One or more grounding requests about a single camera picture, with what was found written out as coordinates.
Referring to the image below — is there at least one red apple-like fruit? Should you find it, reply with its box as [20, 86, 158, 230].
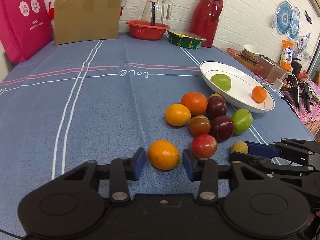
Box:
[191, 134, 217, 159]

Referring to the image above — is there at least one brown longan front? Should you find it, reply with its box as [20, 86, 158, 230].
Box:
[230, 141, 249, 154]

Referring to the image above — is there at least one brown longan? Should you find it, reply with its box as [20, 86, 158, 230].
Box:
[210, 93, 222, 98]
[230, 141, 249, 154]

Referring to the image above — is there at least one lone orange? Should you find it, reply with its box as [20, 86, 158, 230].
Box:
[148, 140, 180, 171]

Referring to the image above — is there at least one dark plum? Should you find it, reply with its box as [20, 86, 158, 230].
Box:
[209, 115, 234, 141]
[206, 96, 227, 120]

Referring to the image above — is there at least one red-brown tomato fruit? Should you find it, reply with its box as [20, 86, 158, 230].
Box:
[189, 115, 211, 137]

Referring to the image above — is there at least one green fruit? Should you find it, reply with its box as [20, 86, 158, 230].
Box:
[210, 74, 232, 92]
[231, 108, 253, 134]

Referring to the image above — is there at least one yellow orange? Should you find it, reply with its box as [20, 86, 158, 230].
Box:
[165, 103, 191, 127]

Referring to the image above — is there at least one dark orange tangerine top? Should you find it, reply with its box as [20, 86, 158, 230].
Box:
[181, 92, 208, 115]

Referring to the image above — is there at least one orange with stem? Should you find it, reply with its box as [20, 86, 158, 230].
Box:
[251, 86, 267, 103]

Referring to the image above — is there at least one brown longan back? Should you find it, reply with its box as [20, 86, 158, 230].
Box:
[210, 93, 222, 98]

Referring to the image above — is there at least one green fruit front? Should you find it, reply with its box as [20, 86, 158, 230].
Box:
[210, 74, 232, 92]

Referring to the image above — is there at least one white power strip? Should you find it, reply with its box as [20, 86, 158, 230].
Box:
[271, 79, 284, 91]

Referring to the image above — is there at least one white oval plate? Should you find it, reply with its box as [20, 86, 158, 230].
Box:
[200, 61, 275, 113]

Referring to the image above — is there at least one blue striped tablecloth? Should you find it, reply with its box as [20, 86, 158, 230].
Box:
[0, 32, 316, 240]

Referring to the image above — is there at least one orange snack packet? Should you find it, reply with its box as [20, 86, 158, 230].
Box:
[280, 40, 293, 72]

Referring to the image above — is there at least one small cardboard box right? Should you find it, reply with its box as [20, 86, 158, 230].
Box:
[259, 55, 289, 83]

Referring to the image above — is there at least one white paper cup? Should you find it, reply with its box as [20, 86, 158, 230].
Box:
[244, 44, 260, 57]

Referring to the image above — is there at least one blue paper fan decoration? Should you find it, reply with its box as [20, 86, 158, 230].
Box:
[271, 1, 300, 40]

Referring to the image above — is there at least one green foil bowl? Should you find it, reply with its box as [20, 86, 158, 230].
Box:
[168, 29, 206, 49]

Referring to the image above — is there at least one red plastic basin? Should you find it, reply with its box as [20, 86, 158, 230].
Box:
[126, 20, 170, 41]

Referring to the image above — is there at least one red thermos jug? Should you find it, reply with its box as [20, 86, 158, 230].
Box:
[189, 0, 224, 48]

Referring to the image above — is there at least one brown cardboard box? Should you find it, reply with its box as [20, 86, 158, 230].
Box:
[54, 0, 121, 45]

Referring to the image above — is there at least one black straw in pitcher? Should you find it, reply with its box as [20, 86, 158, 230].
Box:
[151, 0, 156, 26]

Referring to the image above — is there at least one clear glass pitcher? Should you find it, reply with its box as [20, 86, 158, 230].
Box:
[141, 0, 172, 24]

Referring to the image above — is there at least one pink tote bag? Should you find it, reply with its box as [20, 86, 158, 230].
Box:
[1, 0, 53, 63]

